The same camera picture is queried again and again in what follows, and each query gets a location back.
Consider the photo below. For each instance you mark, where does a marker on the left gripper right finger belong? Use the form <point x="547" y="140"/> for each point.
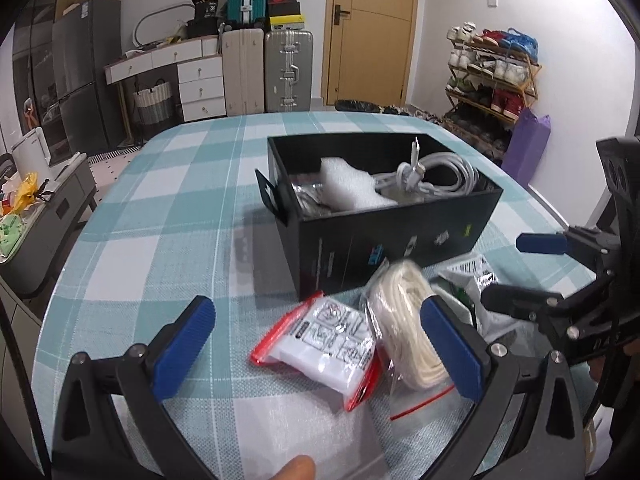
<point x="525" y="421"/>

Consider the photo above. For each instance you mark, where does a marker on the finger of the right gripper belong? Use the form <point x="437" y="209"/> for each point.
<point x="518" y="302"/>
<point x="542" y="244"/>

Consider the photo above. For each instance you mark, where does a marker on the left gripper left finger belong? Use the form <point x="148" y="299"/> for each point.
<point x="89" y="441"/>

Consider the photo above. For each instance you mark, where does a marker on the white foil pouch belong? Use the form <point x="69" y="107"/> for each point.
<point x="468" y="276"/>

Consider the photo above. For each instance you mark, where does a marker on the red-edged zip bag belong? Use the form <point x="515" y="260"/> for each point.
<point x="329" y="343"/>

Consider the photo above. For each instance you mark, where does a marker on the white foam sheet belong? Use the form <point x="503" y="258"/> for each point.
<point x="345" y="188"/>

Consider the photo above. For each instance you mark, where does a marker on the person's hand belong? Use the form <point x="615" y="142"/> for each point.
<point x="301" y="467"/>

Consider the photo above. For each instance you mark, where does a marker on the purple bag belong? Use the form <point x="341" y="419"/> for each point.
<point x="529" y="139"/>

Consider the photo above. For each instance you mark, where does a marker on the grey side cabinet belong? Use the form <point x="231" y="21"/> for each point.
<point x="35" y="255"/>

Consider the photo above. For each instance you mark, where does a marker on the teal checked tablecloth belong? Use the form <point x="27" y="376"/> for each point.
<point x="185" y="219"/>

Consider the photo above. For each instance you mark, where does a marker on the wooden shoe rack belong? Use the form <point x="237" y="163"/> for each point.
<point x="492" y="80"/>

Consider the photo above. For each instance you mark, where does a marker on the black cardboard box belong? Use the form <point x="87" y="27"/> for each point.
<point x="341" y="250"/>

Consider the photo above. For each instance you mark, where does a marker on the woven laundry basket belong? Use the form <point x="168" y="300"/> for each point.
<point x="155" y="104"/>

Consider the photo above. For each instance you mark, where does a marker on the wooden door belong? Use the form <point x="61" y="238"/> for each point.
<point x="367" y="50"/>

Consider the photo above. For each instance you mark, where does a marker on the silver suitcase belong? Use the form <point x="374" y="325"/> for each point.
<point x="288" y="70"/>

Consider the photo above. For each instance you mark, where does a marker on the white drawer desk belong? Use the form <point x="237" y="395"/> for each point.
<point x="192" y="67"/>

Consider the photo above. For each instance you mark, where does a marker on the dark grey refrigerator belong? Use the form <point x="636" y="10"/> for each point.
<point x="59" y="76"/>

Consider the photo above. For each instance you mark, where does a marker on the beige suitcase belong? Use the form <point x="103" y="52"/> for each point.
<point x="242" y="54"/>

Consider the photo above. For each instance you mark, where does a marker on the stacked shoe boxes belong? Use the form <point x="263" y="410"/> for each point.
<point x="285" y="14"/>

